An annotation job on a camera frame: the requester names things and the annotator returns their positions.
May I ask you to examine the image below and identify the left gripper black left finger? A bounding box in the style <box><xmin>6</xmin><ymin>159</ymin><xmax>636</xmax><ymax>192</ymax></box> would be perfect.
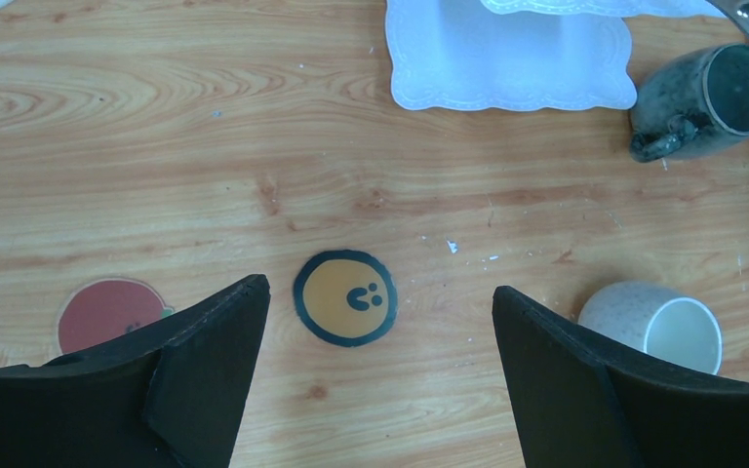
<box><xmin>0</xmin><ymin>274</ymin><xmax>270</xmax><ymax>467</ymax></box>

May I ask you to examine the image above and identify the white ceramic mug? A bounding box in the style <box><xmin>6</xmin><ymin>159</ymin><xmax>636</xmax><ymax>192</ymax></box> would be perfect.
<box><xmin>577</xmin><ymin>281</ymin><xmax>723</xmax><ymax>375</ymax></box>

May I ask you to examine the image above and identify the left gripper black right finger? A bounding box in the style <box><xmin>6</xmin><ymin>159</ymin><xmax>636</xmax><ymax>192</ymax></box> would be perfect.
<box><xmin>492</xmin><ymin>286</ymin><xmax>749</xmax><ymax>467</ymax></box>

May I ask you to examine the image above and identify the white three-tier dessert stand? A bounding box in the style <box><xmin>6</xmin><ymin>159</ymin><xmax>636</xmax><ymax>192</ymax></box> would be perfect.
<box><xmin>384</xmin><ymin>0</ymin><xmax>720</xmax><ymax>112</ymax></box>

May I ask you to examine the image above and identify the dark grey ceramic mug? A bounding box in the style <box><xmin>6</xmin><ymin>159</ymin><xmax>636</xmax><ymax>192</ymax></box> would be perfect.
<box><xmin>629</xmin><ymin>43</ymin><xmax>749</xmax><ymax>163</ymax></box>

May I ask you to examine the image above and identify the red round coaster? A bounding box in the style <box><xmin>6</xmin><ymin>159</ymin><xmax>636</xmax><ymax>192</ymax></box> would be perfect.
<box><xmin>58</xmin><ymin>277</ymin><xmax>176</xmax><ymax>354</ymax></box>

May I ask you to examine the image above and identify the black yellow smiley coaster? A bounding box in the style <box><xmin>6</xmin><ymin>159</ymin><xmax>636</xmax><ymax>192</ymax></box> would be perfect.
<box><xmin>293</xmin><ymin>249</ymin><xmax>399</xmax><ymax>348</ymax></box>

